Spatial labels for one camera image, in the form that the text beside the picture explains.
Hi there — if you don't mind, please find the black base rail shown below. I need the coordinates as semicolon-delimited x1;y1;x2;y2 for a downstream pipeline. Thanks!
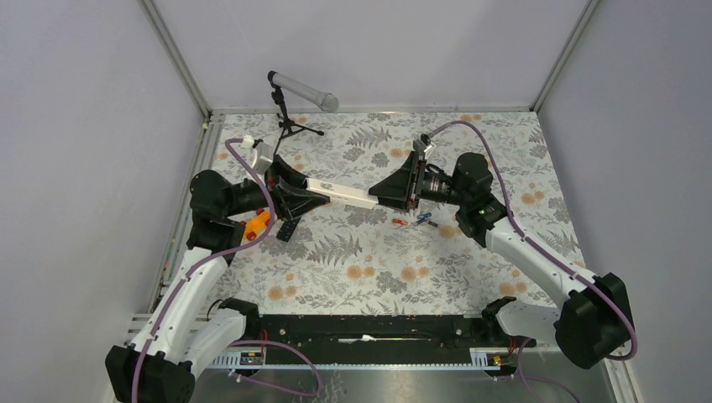
243;314;525;350

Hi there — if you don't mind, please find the floral table mat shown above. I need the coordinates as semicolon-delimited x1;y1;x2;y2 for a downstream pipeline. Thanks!
203;112;584;315

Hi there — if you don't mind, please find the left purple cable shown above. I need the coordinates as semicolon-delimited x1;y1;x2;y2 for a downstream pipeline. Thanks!
130;137;278;403

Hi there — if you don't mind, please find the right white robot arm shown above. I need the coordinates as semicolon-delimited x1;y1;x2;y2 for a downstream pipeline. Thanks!
368;153;637;369

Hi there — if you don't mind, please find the aluminium frame post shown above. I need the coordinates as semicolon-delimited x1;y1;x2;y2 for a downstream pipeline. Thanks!
138;0;212;121

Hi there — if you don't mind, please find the purple cable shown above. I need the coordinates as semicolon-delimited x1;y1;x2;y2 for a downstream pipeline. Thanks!
428;119;639;362
130;137;278;403

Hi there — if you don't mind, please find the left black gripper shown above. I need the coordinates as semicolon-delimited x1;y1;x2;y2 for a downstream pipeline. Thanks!
224;155;330;220

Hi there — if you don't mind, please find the grey microphone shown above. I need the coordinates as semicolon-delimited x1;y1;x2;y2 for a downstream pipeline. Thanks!
268;71;339;113

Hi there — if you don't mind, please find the black tripod microphone stand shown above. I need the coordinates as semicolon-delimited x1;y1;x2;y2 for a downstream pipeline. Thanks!
271;86;325;155

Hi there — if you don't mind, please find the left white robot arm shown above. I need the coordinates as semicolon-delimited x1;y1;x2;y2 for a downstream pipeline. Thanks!
105;157;330;402

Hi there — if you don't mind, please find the orange toy car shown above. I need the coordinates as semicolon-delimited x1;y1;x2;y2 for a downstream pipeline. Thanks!
241;208;271;241

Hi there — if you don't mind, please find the black remote control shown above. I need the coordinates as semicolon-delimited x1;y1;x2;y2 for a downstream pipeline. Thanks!
276;217;301;243

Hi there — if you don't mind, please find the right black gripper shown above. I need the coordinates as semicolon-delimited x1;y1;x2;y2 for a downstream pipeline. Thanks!
369;150;469;213

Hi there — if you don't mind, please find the grey slotted cable duct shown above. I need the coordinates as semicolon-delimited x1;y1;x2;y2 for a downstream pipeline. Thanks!
207;347;516;372

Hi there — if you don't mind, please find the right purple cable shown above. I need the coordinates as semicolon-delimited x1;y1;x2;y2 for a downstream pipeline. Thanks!
428;119;639;362

